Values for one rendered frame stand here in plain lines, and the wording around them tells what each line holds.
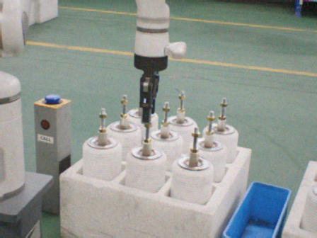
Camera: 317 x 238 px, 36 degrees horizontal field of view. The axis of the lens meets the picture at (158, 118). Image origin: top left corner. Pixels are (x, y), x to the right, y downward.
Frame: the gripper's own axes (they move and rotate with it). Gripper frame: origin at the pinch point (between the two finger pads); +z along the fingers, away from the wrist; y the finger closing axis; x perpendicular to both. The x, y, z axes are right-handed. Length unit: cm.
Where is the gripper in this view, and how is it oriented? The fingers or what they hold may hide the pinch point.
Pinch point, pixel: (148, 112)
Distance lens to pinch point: 111.9
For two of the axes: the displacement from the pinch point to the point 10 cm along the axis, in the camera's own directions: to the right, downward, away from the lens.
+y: -1.2, 3.5, -9.3
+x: 9.9, 0.9, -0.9
